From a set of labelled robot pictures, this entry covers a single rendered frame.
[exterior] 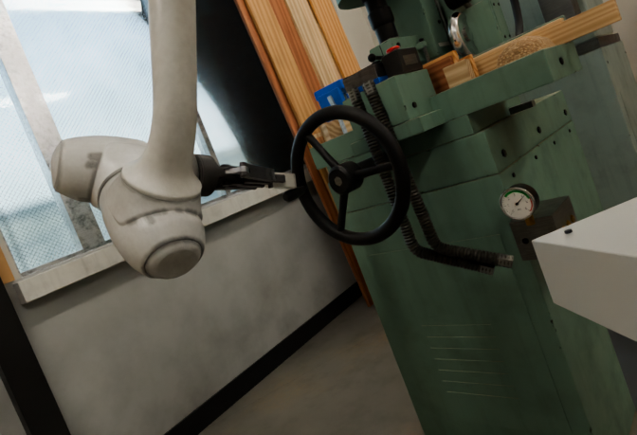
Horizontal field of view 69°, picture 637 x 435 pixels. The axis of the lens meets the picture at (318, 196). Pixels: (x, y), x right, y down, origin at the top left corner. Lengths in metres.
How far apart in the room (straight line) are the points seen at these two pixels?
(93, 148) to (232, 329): 1.62
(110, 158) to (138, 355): 1.39
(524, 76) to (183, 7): 0.58
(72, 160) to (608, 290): 0.66
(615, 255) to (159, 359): 1.81
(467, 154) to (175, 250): 0.62
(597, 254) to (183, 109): 0.47
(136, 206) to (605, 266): 0.51
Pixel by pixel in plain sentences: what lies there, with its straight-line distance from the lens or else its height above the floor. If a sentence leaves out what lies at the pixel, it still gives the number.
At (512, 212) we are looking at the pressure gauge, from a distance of 0.91.
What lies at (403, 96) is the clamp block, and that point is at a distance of 0.91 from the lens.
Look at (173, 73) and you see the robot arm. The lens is 0.60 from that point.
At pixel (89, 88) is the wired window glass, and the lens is 2.26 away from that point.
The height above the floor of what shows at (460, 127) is 0.82.
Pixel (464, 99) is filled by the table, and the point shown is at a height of 0.87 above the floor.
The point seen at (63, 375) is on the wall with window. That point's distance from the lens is 1.93.
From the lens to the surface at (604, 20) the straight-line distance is 1.04.
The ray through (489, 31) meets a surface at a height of 1.00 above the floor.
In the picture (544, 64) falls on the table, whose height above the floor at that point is 0.87.
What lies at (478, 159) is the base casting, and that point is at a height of 0.75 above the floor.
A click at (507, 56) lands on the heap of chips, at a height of 0.91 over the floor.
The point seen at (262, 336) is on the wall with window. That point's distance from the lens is 2.36.
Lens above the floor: 0.86
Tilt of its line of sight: 4 degrees down
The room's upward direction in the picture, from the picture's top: 21 degrees counter-clockwise
